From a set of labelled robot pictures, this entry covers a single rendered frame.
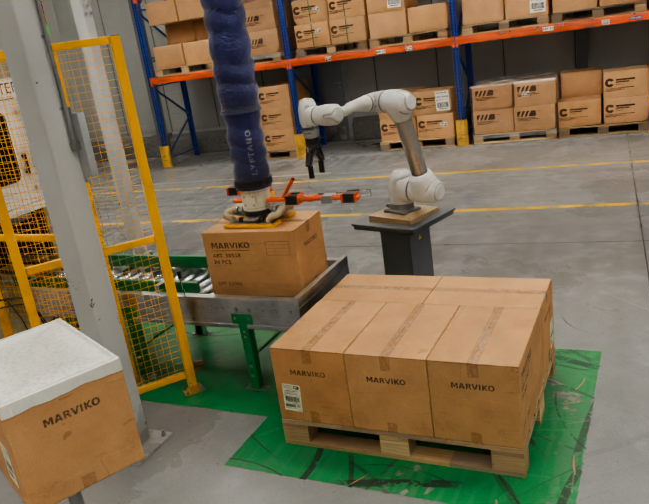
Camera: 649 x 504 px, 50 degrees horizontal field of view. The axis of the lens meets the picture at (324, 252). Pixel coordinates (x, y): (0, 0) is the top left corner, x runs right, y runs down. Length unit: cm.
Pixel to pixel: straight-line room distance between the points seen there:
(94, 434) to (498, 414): 165
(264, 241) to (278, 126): 803
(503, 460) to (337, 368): 84
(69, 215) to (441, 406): 193
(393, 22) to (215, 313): 761
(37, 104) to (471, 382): 227
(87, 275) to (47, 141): 66
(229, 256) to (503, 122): 728
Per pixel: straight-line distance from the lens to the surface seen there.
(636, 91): 1072
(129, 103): 390
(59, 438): 248
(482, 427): 319
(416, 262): 453
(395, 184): 443
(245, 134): 393
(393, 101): 405
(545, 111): 1070
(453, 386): 312
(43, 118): 339
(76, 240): 347
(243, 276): 407
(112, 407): 252
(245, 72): 391
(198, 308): 417
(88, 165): 349
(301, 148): 1163
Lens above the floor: 197
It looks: 18 degrees down
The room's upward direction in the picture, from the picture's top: 9 degrees counter-clockwise
